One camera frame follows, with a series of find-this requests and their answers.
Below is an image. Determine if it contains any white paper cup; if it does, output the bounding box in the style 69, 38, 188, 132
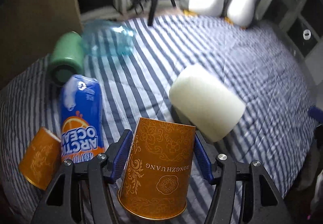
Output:
169, 63, 246, 142

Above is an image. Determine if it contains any orange patterned paper cup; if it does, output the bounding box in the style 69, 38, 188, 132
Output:
117, 117, 195, 221

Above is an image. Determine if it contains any green cup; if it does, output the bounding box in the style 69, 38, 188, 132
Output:
48, 31, 85, 87

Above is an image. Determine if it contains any small plush penguin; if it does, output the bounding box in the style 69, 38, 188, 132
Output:
224, 0, 257, 29

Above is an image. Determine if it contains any clear blue plastic cup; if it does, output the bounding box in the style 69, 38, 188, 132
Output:
81, 19, 136, 57

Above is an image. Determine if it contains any blue Arctic Ocean can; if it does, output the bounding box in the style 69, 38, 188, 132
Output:
60, 75, 105, 163

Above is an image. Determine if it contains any wooden cabinet board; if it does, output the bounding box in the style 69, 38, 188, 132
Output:
1, 0, 82, 87

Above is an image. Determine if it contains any striped blue white quilt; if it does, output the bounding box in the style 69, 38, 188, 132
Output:
1, 16, 316, 223

